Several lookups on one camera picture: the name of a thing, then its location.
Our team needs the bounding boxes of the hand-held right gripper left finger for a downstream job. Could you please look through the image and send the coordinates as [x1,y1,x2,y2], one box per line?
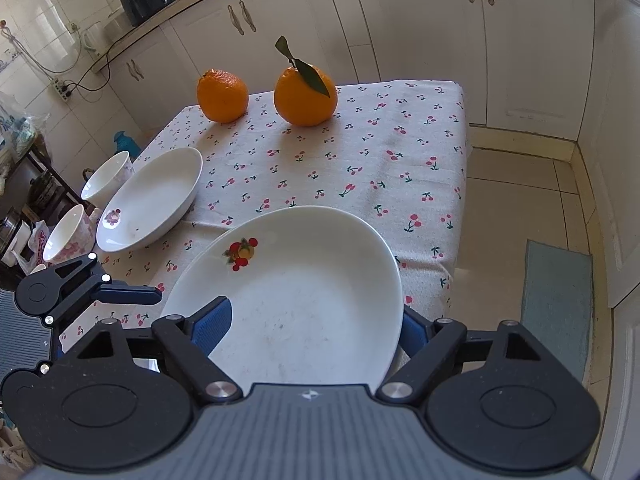
[60,296,244,405]

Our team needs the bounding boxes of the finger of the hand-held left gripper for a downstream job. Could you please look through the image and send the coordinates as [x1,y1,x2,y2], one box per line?
[45,252,162,327]

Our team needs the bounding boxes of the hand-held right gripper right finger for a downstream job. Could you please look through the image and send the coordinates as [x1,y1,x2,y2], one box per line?
[376,304,543,405]

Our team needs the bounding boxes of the white bowl pink floral print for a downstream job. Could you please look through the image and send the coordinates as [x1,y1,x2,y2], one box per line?
[81,151,135,202]
[42,204,101,265]

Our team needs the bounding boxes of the white plate pink flower print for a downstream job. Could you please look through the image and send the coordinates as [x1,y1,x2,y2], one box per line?
[95,147,204,253]

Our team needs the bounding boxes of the white plate fruit print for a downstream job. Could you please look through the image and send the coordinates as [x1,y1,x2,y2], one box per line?
[161,205,405,386]

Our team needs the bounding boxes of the white plastic bag red print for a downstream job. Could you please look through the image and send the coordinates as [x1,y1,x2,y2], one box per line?
[27,220,51,261]

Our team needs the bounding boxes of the steel pot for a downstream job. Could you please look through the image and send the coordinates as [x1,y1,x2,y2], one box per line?
[0,212,31,261]

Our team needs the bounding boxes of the black pot with lid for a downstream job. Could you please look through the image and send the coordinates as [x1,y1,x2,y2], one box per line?
[30,172,63,213]

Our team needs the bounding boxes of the grey-green floor mat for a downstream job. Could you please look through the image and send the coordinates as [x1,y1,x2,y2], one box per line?
[520,239,595,383]

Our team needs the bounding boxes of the black metal storage rack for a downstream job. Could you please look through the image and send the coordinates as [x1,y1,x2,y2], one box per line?
[0,130,81,281]

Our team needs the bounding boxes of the blue thermos jug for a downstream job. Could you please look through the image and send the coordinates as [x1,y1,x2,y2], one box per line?
[113,131,143,157]

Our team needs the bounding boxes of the cherry print tablecloth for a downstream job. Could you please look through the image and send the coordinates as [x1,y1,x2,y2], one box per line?
[59,79,473,376]

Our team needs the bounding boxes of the clear plastic bag teal contents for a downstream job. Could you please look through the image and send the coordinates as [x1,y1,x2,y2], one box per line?
[0,92,51,161]

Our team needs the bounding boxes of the orange with green leaf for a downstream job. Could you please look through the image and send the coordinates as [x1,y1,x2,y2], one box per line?
[273,36,339,127]

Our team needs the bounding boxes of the white electric kettle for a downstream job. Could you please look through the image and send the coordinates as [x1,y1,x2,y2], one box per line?
[80,21,108,58]

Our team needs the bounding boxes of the white kitchen cabinets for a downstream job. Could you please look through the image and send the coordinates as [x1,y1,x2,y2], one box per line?
[97,0,596,141]

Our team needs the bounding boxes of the black power cable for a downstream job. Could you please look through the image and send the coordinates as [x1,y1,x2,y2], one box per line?
[62,45,113,96]

